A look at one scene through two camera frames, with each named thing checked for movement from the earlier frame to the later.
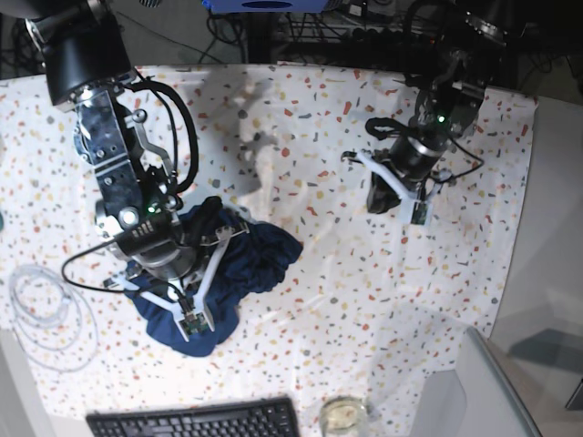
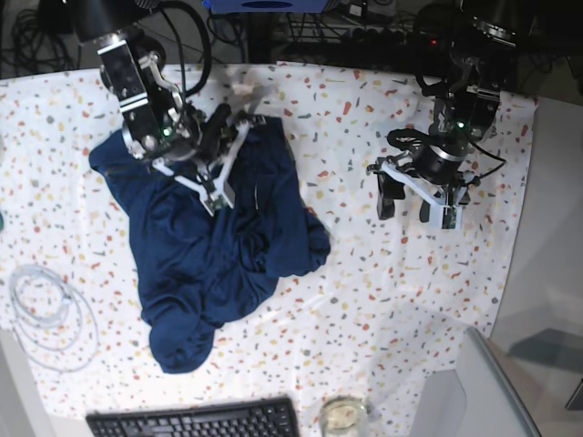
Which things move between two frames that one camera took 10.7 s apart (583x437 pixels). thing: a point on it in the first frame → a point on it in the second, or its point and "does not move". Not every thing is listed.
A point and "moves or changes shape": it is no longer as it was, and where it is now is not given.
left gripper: x=164 y=248 → x=195 y=144
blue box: x=266 y=6 does not move
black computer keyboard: x=273 y=417 does not move
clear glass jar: x=343 y=416 does not move
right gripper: x=414 y=157 → x=434 y=165
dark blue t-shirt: x=251 y=262 moves or changes shape
